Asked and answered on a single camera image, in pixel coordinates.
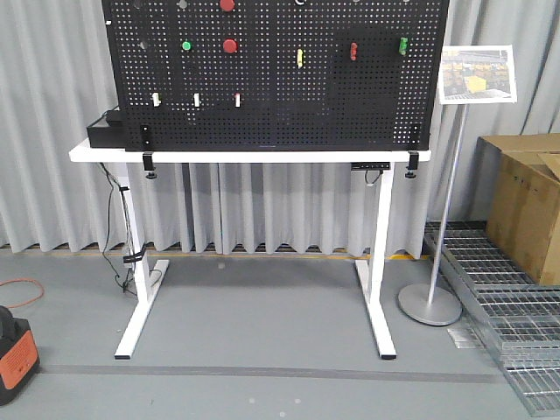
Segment desk height control panel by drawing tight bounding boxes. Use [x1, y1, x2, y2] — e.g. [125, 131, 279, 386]
[351, 162, 390, 172]

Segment left black desk clamp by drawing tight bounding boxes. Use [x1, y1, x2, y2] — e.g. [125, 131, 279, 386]
[141, 124, 158, 180]

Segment black desk clamp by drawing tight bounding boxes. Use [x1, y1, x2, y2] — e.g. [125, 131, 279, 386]
[405, 124, 422, 179]
[141, 124, 158, 180]

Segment right black desk clamp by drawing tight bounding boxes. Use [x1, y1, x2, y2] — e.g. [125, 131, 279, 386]
[405, 124, 422, 179]

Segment black perforated pegboard panel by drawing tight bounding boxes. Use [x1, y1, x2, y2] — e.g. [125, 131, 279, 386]
[101, 1, 449, 151]

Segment lower red mushroom button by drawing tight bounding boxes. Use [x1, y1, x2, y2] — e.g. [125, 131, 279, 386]
[222, 38, 239, 54]

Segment red mushroom button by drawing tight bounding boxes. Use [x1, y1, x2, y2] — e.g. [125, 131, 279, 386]
[220, 0, 235, 12]
[222, 38, 239, 54]

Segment black box on desk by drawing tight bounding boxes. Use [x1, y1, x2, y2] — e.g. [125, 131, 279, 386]
[87, 109, 127, 149]

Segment upper red mushroom button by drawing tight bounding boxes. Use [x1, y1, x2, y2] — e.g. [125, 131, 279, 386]
[220, 0, 235, 12]

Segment silver sign stand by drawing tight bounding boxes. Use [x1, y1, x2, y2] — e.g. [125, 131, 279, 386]
[397, 45, 517, 326]

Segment brown cardboard box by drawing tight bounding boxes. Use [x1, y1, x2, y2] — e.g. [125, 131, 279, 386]
[480, 133, 559, 285]

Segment metal floor grating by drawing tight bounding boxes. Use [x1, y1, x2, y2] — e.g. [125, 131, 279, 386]
[440, 221, 559, 417]

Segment orange black power unit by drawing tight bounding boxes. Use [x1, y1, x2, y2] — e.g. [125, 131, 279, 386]
[1, 306, 40, 406]

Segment white green rocker switch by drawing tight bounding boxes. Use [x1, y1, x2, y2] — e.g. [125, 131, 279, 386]
[193, 93, 201, 108]

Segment white standing desk frame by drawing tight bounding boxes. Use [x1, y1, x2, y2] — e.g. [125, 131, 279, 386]
[69, 138, 410, 361]

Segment white rocker switch left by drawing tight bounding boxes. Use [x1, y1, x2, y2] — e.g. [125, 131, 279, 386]
[151, 92, 161, 108]

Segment black cables at desk leg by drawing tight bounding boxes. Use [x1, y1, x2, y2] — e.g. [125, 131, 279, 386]
[98, 162, 164, 295]

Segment red toggle switch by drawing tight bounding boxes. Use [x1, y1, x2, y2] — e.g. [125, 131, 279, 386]
[350, 42, 358, 61]

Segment green toggle switch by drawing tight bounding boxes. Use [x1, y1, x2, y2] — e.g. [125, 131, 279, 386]
[398, 37, 409, 56]

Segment orange cable on floor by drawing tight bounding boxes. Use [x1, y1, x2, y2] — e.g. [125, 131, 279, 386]
[0, 278, 46, 310]

